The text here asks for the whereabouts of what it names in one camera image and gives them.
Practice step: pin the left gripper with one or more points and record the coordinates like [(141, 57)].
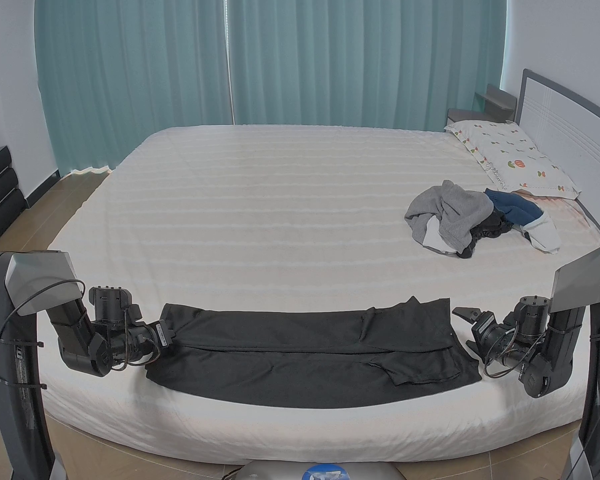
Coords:
[(155, 343)]

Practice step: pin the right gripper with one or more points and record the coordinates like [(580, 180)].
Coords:
[(495, 343)]

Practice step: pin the black polo shirt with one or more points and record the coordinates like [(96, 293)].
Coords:
[(305, 363)]

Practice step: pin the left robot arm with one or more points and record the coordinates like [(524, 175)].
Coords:
[(40, 278)]

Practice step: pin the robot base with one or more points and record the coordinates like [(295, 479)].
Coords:
[(320, 470)]

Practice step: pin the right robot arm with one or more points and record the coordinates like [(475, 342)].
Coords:
[(585, 283)]

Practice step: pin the pile of clothes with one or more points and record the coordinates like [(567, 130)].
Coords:
[(455, 213)]

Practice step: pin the bed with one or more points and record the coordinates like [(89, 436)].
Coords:
[(280, 193)]

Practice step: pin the white printed pillow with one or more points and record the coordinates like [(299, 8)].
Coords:
[(517, 158)]

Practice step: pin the grey bedside table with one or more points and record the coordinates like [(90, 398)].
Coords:
[(492, 100)]

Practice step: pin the blue-green curtain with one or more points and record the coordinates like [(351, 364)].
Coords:
[(130, 68), (365, 48)]

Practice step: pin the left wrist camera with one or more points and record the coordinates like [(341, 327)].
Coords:
[(134, 314)]

